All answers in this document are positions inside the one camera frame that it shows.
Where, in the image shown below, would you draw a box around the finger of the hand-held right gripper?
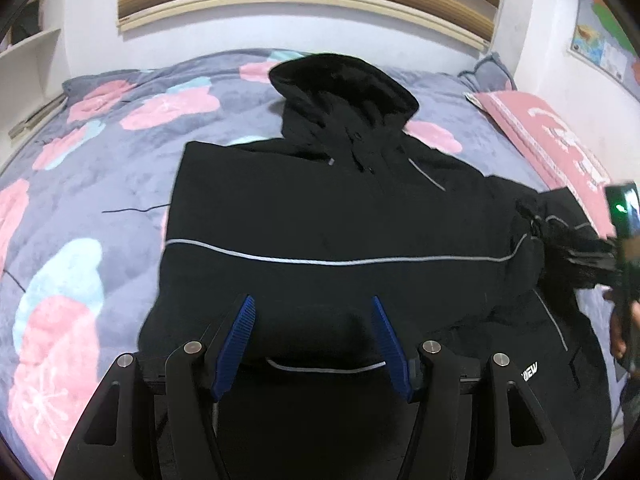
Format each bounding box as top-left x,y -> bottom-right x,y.
546,252 -> 623,290
572,230 -> 622,262

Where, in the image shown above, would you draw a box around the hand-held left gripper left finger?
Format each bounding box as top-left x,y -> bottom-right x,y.
52,294 -> 257,480

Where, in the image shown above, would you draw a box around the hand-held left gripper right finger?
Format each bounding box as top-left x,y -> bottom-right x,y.
371,295 -> 576,480

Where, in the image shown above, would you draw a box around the black hooded jacket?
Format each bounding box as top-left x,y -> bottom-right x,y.
137,52 -> 626,480

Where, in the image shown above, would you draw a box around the person's right hand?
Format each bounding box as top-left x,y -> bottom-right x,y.
603,285 -> 632,361

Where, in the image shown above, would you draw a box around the pink pillow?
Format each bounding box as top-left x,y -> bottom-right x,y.
465,90 -> 619,241

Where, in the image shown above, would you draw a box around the grey cushion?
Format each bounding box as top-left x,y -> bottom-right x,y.
457,51 -> 518,93

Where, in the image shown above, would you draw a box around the grey floral blanket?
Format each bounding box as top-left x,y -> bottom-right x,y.
0,49 -> 626,480

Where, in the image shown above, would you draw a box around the stack of books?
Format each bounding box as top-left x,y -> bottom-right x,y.
7,94 -> 68,141

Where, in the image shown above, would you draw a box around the black board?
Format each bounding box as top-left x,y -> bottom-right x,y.
9,2 -> 42,45

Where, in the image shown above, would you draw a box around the wall map poster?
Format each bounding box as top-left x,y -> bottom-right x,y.
567,0 -> 640,96

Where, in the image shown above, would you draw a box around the white wall shelf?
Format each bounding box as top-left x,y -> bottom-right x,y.
0,0 -> 65,148

